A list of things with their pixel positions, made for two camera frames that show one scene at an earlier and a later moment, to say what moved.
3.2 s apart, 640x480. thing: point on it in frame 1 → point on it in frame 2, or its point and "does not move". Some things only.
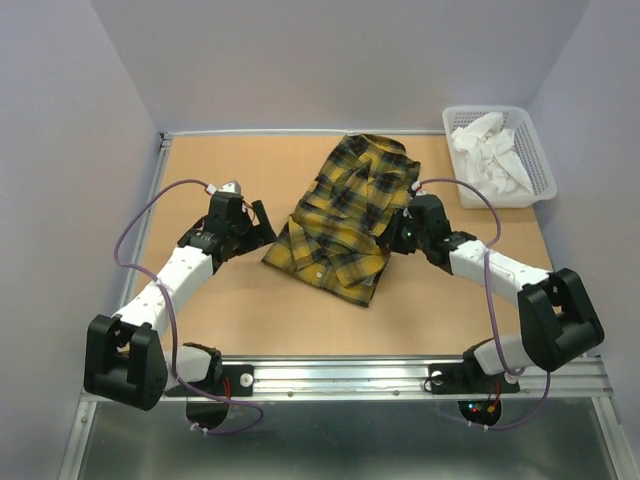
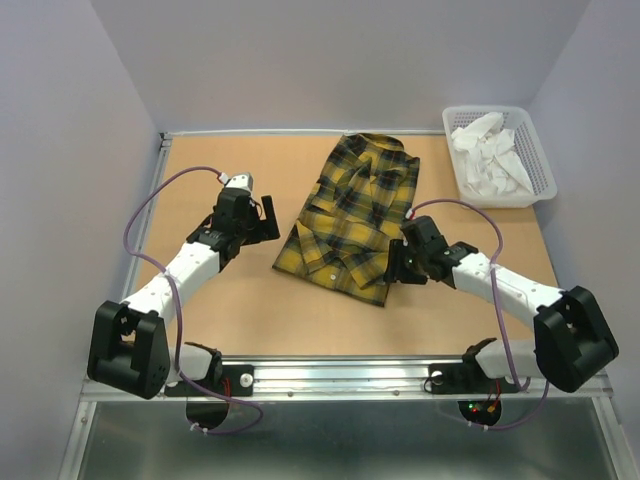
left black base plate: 232,381 does not move
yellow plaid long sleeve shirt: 332,242 does not move
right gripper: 389,237 → 395,269
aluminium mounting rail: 391,378 does not move
